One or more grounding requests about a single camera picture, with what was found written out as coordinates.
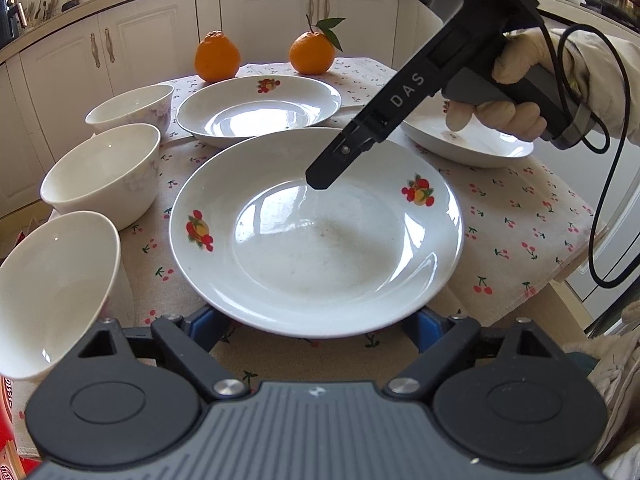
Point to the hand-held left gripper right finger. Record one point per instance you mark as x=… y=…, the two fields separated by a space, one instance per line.
x=430 y=331

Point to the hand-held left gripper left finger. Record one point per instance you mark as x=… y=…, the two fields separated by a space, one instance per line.
x=200 y=329

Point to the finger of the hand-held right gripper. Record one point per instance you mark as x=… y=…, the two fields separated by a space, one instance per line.
x=330 y=165

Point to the white fruit-print plate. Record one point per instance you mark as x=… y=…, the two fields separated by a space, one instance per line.
x=480 y=152
x=310 y=260
x=250 y=115

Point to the white floral ceramic bowl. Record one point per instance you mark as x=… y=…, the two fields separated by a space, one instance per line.
x=55 y=285
x=130 y=107
x=100 y=170

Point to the person's right forearm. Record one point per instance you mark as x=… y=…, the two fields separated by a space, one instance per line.
x=597 y=67

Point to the person's right hand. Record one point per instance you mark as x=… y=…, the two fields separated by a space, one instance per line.
x=530 y=52

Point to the orange with green leaf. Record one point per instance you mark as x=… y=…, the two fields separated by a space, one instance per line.
x=311 y=52

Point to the cherry-print tablecloth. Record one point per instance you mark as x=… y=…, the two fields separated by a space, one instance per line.
x=500 y=240

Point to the bumpy-top orange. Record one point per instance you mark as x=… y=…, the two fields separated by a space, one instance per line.
x=216 y=57

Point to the red cardboard carton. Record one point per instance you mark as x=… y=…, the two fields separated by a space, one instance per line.
x=10 y=435

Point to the white kitchen cabinets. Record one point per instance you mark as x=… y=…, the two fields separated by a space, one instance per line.
x=150 y=35

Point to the dark blue kitchen appliance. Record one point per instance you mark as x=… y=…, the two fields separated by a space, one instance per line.
x=9 y=20

